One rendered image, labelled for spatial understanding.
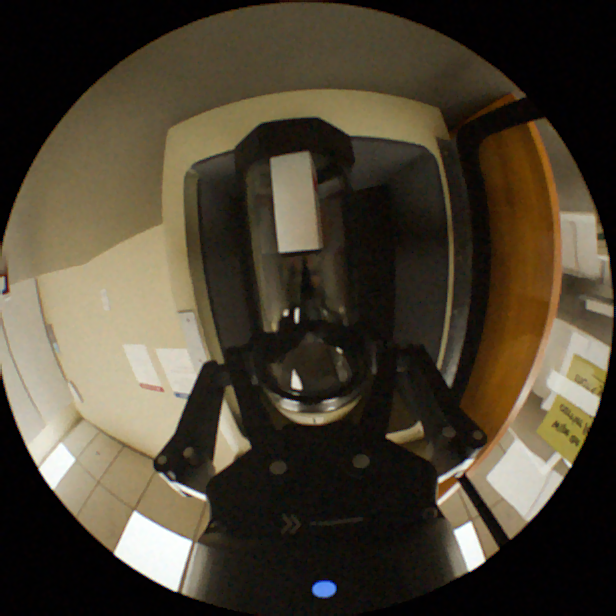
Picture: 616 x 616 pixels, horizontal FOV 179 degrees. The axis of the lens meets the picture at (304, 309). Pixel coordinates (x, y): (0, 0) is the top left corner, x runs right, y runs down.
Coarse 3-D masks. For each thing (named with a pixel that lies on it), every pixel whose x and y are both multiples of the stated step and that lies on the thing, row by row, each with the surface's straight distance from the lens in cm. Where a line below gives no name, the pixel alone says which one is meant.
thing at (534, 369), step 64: (512, 128) 22; (512, 192) 20; (576, 192) 19; (512, 256) 20; (576, 256) 18; (512, 320) 20; (576, 320) 18; (512, 384) 21; (576, 384) 19; (512, 448) 24; (576, 448) 22; (512, 512) 28
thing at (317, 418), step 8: (368, 376) 33; (368, 384) 31; (264, 392) 31; (360, 392) 29; (272, 400) 29; (352, 400) 28; (280, 408) 29; (336, 408) 27; (344, 408) 28; (288, 416) 31; (296, 416) 29; (304, 416) 28; (312, 416) 27; (320, 416) 28; (328, 416) 28; (336, 416) 30; (344, 416) 33; (304, 424) 32; (312, 424) 31; (320, 424) 31
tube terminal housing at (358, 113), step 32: (288, 96) 24; (320, 96) 24; (352, 96) 25; (384, 96) 27; (192, 128) 26; (224, 128) 23; (352, 128) 22; (384, 128) 23; (416, 128) 25; (192, 160) 23; (192, 192) 25; (192, 224) 24; (448, 224) 22; (192, 256) 24; (192, 288) 21; (448, 288) 23; (448, 320) 24; (224, 416) 29; (352, 416) 33
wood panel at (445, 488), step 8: (504, 96) 30; (512, 96) 30; (496, 104) 31; (504, 104) 30; (480, 112) 32; (456, 128) 35; (448, 480) 44; (456, 480) 42; (440, 488) 48; (448, 488) 45; (456, 488) 47; (440, 496) 49; (448, 496) 52
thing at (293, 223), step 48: (288, 192) 13; (336, 192) 14; (288, 240) 13; (336, 240) 13; (288, 288) 13; (336, 288) 13; (288, 336) 14; (336, 336) 14; (288, 384) 17; (336, 384) 17
